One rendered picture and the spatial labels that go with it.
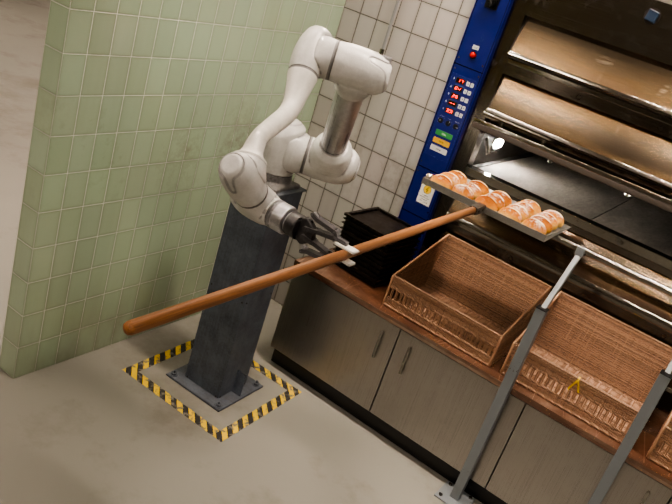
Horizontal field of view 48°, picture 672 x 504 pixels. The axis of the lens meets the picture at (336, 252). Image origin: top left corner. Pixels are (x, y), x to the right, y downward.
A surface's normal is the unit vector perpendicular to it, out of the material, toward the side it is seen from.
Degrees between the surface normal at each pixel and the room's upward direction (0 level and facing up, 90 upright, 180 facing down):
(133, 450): 0
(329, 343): 90
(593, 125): 70
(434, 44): 90
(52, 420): 0
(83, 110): 90
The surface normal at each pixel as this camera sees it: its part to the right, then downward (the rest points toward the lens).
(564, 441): -0.55, 0.18
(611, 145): -0.41, -0.14
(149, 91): 0.79, 0.44
